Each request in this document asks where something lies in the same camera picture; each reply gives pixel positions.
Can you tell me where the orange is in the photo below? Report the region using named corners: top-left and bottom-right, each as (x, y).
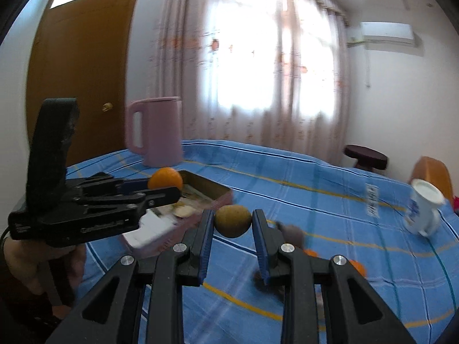
top-left (349, 259), bottom-right (366, 278)
top-left (304, 249), bottom-right (318, 257)
top-left (147, 167), bottom-right (184, 190)

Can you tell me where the brown kiwi fruit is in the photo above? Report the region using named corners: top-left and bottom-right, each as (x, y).
top-left (214, 204), bottom-right (252, 239)

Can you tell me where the person's left hand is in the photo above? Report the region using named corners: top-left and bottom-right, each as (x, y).
top-left (1, 237), bottom-right (86, 321)

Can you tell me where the cut taro in box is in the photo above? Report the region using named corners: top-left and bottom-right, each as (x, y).
top-left (173, 204), bottom-right (198, 219)

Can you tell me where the pink plastic pitcher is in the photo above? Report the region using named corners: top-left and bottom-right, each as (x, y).
top-left (125, 97), bottom-right (183, 168)

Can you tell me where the pink metal tin box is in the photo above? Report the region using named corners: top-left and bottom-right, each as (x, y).
top-left (121, 170), bottom-right (234, 259)

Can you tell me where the blue plaid tablecloth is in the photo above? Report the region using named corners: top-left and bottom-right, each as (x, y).
top-left (66, 139), bottom-right (459, 344)

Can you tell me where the white floral enamel mug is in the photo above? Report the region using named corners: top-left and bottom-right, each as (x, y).
top-left (404, 179), bottom-right (446, 238)

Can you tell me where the brown wooden door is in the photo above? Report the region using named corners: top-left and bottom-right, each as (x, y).
top-left (26, 0), bottom-right (135, 165)

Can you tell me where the dark round stool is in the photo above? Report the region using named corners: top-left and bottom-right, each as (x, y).
top-left (343, 144), bottom-right (388, 172)

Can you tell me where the brown leather armchair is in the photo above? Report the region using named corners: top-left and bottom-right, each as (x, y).
top-left (409, 156), bottom-right (454, 206)

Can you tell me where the floral sheer curtain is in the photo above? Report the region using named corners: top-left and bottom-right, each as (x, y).
top-left (148, 0), bottom-right (349, 165)

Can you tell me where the white air conditioner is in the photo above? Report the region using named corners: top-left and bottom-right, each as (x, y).
top-left (360, 22), bottom-right (415, 46)

